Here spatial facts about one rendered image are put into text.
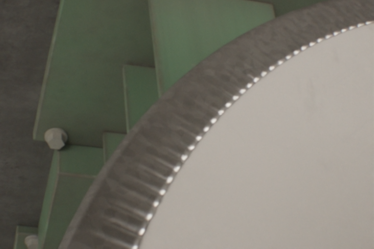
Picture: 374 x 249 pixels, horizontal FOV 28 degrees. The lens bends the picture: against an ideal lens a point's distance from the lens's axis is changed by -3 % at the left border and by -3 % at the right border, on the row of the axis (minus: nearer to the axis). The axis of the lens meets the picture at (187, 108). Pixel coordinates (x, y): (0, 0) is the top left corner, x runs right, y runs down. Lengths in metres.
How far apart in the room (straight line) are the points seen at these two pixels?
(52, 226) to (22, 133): 0.17
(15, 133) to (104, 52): 0.24
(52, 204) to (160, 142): 0.72
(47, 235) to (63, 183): 0.15
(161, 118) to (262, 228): 0.11
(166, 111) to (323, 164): 0.12
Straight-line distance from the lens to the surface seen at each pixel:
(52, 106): 1.17
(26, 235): 1.44
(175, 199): 0.52
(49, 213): 1.28
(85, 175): 1.20
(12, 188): 1.36
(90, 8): 1.04
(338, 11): 0.75
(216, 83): 0.61
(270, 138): 0.59
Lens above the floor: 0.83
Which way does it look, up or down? 43 degrees down
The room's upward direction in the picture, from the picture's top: 172 degrees clockwise
